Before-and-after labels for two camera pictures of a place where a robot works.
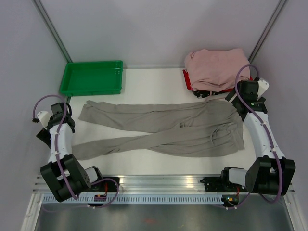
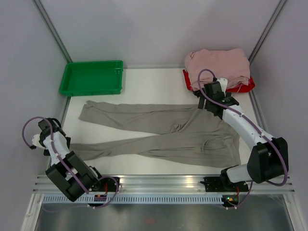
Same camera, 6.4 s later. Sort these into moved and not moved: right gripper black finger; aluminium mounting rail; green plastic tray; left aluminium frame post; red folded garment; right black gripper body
Moved: right black gripper body; right gripper black finger
Not moved: aluminium mounting rail; left aluminium frame post; red folded garment; green plastic tray
